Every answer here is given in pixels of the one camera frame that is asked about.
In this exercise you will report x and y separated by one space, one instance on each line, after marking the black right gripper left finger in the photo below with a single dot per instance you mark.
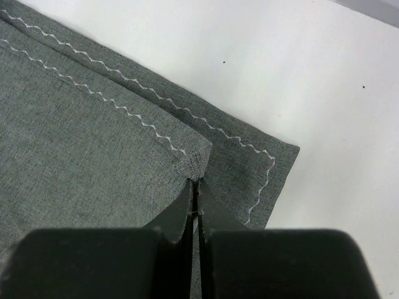
154 261

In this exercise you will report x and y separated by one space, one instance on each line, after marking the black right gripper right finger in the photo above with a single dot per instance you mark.
238 262

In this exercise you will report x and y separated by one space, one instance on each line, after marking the grey cloth napkin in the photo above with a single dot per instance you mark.
93 140

